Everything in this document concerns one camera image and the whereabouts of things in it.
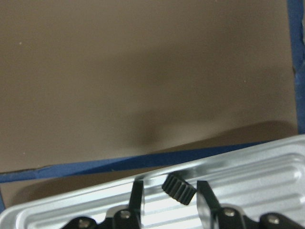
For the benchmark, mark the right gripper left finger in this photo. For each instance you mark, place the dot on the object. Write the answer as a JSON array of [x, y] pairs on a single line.
[[136, 201]]

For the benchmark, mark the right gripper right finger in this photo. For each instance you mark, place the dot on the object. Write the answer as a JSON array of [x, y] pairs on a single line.
[[207, 202]]

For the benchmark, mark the small black bearing gear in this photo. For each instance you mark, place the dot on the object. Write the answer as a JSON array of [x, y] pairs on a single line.
[[178, 189]]

